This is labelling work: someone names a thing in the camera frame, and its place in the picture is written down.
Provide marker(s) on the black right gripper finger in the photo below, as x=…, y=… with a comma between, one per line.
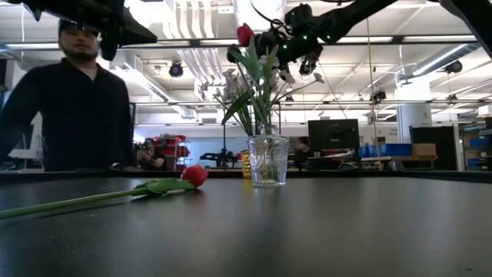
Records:
x=287, y=57
x=267, y=40

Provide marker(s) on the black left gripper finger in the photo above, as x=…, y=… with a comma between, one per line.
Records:
x=110, y=44
x=136, y=32

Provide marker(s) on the white blossom sprig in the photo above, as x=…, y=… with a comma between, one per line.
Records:
x=286, y=77

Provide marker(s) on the red artificial tulip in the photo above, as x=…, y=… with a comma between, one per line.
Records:
x=194, y=175
x=245, y=34

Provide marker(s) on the red tulip with leaves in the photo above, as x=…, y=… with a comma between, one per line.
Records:
x=232, y=54

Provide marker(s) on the white flower with narrow leaves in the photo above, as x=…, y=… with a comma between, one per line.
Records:
x=245, y=115

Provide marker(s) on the embossed clear glass vase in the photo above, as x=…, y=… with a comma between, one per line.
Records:
x=268, y=161

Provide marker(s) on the black background robot arm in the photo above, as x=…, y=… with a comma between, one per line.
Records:
x=221, y=157

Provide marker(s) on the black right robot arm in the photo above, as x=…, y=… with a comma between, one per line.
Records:
x=353, y=15

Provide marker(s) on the gold ribbed vase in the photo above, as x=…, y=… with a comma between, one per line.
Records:
x=246, y=165

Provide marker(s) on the white artificial flower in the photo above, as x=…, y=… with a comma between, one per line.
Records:
x=230, y=82

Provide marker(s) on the standing person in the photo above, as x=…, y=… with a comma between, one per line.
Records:
x=77, y=115

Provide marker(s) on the person behind monitor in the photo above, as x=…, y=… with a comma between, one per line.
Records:
x=303, y=144

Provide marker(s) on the black computer monitor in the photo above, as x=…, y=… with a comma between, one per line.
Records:
x=333, y=134

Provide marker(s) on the seated person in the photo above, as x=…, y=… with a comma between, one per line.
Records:
x=153, y=159

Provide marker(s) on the red tool cart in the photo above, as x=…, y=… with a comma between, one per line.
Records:
x=180, y=148

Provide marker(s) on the small blue storage bin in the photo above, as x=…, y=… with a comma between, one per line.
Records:
x=368, y=151

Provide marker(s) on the white round pillar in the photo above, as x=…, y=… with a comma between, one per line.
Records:
x=413, y=115

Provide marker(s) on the large blue storage bin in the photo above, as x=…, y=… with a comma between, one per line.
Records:
x=396, y=150

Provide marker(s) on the wooden background table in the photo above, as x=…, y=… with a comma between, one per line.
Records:
x=399, y=158

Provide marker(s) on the brown cardboard box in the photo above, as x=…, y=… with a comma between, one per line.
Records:
x=424, y=150

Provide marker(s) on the black partition panel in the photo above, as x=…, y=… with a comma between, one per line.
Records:
x=442, y=138

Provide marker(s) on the storage shelf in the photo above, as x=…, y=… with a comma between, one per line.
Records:
x=478, y=148

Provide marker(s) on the black ceiling camera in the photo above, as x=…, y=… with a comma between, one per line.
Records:
x=307, y=69
x=176, y=70
x=454, y=67
x=379, y=95

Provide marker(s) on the silver ventilation duct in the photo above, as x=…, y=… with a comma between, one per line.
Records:
x=261, y=11

